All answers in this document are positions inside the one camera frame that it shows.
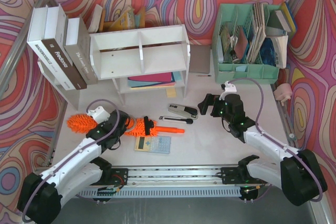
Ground orange microfiber duster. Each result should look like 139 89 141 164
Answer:
67 114 185 137

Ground clear tape roll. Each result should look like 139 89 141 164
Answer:
125 115 136 132

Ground black clip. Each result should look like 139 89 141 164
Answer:
143 116 154 136

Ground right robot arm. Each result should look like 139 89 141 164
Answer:
198 93 328 206

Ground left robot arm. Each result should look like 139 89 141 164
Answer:
17 110 130 223

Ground white wooden bookshelf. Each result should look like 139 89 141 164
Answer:
90 25 191 104

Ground black silver stapler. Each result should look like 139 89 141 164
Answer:
168 104 198 120

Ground yellow sticky notes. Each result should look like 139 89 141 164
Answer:
166 88 176 98

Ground stack of coloured paper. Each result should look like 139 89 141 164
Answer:
127 71 182 89

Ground white side shelf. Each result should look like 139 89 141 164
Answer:
37 59 84 110

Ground beige blue calculator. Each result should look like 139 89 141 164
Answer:
134 136 171 154

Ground mint green desk organizer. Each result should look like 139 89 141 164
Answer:
212 3 279 84

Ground pink pig figurine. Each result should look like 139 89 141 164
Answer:
274 83 292 106

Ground grey book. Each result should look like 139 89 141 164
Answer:
64 17 98 85

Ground books behind shelf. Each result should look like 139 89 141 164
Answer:
85 4 145 34

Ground brown book Fredonia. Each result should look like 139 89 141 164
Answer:
42 5 87 90

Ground white book Mademoiselle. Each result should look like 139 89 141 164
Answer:
27 7 69 90

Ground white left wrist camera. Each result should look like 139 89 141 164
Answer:
87 106 110 124

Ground aluminium mounting rail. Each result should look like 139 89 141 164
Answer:
31 166 320 188

